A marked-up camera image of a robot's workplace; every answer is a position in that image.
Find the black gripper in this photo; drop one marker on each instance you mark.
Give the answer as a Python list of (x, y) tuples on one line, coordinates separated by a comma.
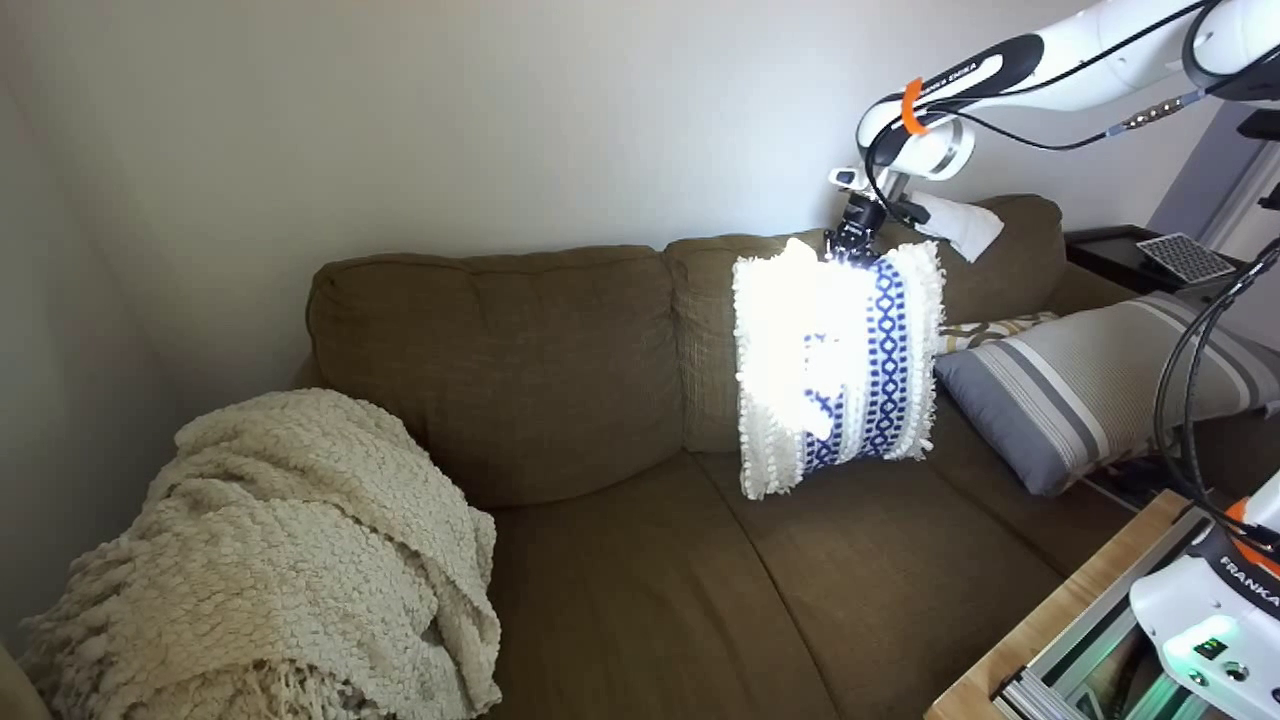
[(859, 227)]

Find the blue and white fringed pillow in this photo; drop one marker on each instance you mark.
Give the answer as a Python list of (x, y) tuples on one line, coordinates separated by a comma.
[(825, 362)]

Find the gray striped pillow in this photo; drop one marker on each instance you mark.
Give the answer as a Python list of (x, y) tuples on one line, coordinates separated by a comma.
[(1082, 384)]

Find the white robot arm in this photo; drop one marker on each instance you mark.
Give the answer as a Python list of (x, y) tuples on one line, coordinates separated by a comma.
[(1066, 66)]

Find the white robot base, green light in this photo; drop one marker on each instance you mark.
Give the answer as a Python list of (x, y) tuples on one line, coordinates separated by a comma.
[(1212, 627)]

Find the tan circle patterned pillow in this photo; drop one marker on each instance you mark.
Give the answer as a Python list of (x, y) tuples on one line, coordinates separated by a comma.
[(995, 332)]

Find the brown fabric sofa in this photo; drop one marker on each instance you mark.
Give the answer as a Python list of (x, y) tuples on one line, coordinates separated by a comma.
[(561, 400)]

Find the black side table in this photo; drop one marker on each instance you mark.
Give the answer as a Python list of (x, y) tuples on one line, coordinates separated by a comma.
[(1103, 259)]

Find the gray flat panel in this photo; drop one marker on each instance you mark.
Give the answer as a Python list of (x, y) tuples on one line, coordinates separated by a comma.
[(1185, 259)]

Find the wooden table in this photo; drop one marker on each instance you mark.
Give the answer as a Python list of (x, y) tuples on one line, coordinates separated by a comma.
[(1055, 627)]

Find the cream knitted throw blanket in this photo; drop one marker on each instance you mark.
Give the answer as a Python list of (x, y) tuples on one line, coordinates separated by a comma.
[(294, 562)]

